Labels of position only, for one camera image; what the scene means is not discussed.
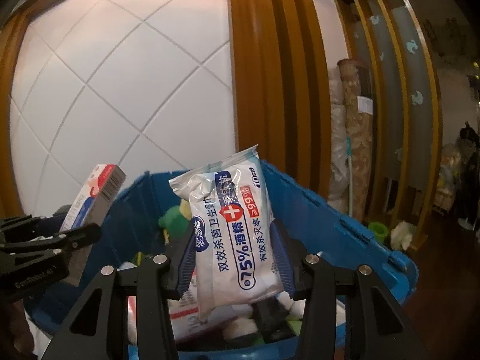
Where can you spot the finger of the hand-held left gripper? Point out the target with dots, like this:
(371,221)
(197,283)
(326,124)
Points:
(22,227)
(75,238)

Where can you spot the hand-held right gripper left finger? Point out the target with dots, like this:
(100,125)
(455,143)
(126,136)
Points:
(185,270)

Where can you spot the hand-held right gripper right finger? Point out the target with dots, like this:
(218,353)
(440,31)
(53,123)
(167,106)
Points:
(283,262)

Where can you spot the green yellow duck plush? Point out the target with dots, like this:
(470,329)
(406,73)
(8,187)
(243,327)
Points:
(174,219)

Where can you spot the white blue wet wipes pack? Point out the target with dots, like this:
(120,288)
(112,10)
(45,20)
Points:
(232,240)

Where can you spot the white blue red toothpaste box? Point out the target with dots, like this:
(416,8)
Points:
(101,187)

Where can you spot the blue plastic crate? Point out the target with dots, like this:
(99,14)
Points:
(318,210)

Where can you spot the person's left forearm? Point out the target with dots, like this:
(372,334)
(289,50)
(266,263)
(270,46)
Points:
(13,330)

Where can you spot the red white flat packet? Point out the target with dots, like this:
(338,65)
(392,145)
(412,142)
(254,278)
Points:
(183,311)

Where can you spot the white plastic bottle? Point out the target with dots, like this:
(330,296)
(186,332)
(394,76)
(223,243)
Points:
(240,326)

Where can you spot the green plastic cup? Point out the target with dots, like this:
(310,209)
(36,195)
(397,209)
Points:
(378,230)

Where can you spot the white crumpled paper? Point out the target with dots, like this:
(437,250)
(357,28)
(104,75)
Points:
(402,234)

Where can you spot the pale rolled carpet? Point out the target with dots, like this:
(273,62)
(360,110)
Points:
(337,146)

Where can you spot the brown floral rolled carpet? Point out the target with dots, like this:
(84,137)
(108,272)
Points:
(358,127)

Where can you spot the wooden slatted pillar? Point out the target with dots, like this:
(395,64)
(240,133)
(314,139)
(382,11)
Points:
(270,82)

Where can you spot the pale plastic bags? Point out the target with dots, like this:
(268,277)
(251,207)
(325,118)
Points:
(450,180)

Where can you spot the wooden slatted glass partition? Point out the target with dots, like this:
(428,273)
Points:
(397,63)

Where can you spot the wooden wall trim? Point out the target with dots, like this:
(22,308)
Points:
(9,138)

